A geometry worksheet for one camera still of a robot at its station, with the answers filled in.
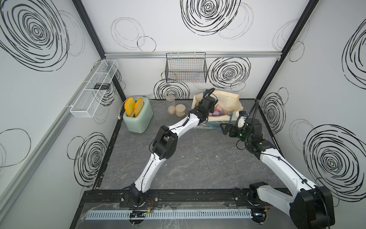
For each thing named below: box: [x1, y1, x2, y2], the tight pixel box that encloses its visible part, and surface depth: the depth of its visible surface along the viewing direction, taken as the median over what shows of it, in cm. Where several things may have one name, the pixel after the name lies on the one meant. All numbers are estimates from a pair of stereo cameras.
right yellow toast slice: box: [133, 97, 144, 117], surface depth 91 cm
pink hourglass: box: [208, 104, 230, 117], surface depth 103 cm
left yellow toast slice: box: [124, 96, 136, 117], surface depth 91 cm
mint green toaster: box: [122, 96, 154, 134], surface depth 94 cm
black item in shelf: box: [93, 83, 111, 90], surface depth 80 cm
